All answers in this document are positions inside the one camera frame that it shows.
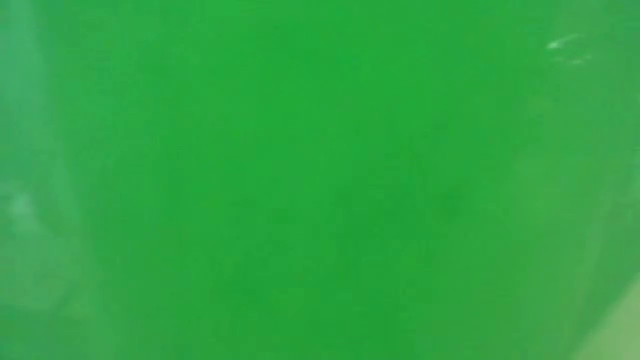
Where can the green plastic mini bowl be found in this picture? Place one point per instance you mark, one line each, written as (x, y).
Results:
(320, 180)

